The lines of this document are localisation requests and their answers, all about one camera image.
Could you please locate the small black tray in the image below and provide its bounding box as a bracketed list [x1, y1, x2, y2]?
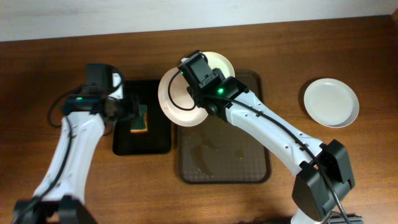
[113, 80, 172, 156]

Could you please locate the white plate with red stain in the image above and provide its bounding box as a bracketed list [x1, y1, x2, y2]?
[158, 67, 208, 127]

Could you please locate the brown checkered serving tray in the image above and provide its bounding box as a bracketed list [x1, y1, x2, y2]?
[177, 70, 272, 185]

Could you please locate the green and yellow sponge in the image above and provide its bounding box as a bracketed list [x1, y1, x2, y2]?
[130, 105, 148, 134]

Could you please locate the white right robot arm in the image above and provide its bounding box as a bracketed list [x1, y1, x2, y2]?
[187, 77, 362, 223]

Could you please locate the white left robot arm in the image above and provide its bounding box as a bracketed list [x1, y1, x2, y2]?
[13, 94, 140, 223]

